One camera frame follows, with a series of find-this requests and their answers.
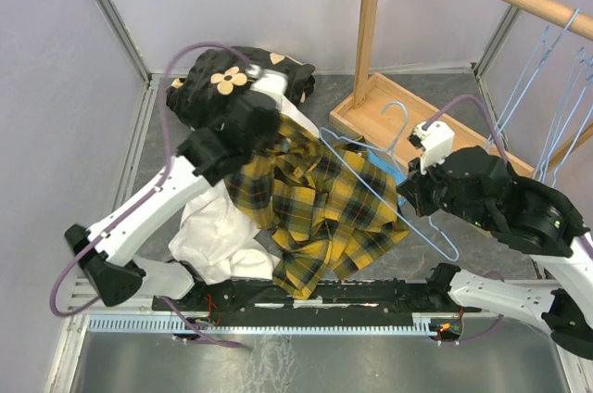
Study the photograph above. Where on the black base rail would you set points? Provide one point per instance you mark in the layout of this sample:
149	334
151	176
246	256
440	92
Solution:
256	302

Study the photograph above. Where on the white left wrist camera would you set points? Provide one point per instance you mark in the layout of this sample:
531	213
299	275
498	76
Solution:
269	82

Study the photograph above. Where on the white slotted cable duct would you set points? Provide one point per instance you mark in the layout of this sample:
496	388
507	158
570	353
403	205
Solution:
171	323

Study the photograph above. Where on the white shirt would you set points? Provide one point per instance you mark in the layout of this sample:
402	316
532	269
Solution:
218	241

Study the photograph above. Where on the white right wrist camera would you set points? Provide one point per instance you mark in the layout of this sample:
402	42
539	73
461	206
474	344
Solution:
435	142

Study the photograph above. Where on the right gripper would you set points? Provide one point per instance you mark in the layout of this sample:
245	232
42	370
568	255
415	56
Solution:
414	186

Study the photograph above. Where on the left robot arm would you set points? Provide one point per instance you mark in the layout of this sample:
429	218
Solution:
106	251

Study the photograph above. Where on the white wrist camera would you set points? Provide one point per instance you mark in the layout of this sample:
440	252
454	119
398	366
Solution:
269	82
435	142

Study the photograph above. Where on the black flower-pattern garment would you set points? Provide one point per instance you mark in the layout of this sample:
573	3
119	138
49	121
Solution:
217	76

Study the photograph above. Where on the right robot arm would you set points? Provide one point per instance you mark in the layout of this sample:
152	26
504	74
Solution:
526	216

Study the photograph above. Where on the blue folded cloth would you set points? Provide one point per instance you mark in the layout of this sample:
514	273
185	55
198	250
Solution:
387	164

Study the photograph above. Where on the yellow plaid shirt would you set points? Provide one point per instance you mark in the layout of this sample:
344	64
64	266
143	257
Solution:
326	208

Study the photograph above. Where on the wooden clothes rack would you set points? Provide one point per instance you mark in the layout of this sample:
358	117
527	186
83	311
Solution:
379	109

